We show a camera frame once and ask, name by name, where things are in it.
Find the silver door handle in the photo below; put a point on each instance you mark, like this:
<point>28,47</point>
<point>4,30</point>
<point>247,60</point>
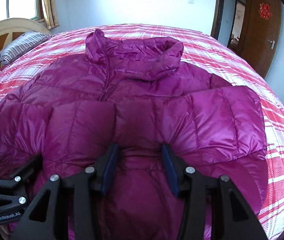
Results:
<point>272,43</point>

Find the dark door frame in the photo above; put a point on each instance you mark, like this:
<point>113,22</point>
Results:
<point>230,23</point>

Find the magenta puffer down jacket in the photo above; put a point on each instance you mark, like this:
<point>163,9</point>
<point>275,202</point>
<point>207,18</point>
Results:
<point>139,94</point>

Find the striped pillow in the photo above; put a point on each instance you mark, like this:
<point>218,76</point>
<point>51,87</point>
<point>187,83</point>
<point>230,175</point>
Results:
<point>22,45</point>

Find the red double happiness decoration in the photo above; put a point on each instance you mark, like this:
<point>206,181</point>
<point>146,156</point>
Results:
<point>264,11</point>

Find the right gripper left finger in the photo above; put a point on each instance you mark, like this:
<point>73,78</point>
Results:
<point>78,195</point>

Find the yellow curtain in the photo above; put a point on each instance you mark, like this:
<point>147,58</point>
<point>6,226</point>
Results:
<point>50,14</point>

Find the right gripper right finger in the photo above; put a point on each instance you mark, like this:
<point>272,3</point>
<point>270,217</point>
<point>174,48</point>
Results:
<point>231,215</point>

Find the cream wooden headboard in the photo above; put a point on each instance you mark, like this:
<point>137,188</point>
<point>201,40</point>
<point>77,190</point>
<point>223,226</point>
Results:
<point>12,28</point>

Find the brown wooden door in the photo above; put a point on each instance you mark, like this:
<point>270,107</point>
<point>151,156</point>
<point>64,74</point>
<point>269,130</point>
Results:
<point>256,48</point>

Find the red white plaid bedsheet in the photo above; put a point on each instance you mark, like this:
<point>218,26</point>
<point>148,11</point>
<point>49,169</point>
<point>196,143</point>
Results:
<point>200,50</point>

